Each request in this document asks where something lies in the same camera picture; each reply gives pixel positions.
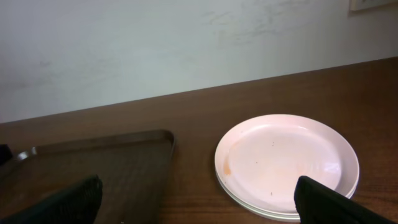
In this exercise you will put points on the pale blue plate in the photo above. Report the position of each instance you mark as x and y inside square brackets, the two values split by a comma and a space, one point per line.
[347, 187]

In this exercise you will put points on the white plate top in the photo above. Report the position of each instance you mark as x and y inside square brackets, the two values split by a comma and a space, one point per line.
[262, 158]

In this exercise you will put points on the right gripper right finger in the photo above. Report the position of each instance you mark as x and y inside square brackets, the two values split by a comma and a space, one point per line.
[317, 204]

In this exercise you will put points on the brown serving tray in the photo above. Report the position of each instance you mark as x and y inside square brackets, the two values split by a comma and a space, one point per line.
[132, 167]

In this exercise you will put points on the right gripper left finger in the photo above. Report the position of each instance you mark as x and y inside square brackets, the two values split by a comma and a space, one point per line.
[78, 203]

